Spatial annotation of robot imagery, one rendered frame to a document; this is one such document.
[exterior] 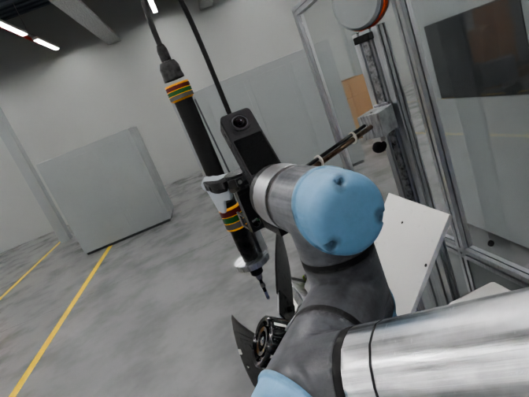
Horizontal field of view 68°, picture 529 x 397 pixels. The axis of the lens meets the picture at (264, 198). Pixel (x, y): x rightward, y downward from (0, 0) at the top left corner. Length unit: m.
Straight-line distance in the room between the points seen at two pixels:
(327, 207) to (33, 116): 13.45
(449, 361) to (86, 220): 8.12
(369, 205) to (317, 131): 6.11
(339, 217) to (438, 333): 0.12
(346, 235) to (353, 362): 0.11
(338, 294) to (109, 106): 12.81
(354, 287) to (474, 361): 0.16
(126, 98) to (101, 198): 5.50
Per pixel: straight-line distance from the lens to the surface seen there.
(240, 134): 0.51
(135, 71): 13.00
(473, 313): 0.26
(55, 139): 13.54
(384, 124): 1.18
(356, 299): 0.36
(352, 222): 0.34
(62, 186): 8.24
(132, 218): 8.08
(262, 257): 0.76
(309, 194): 0.33
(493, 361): 0.24
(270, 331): 0.93
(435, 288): 1.53
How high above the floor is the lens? 1.76
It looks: 15 degrees down
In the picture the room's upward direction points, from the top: 22 degrees counter-clockwise
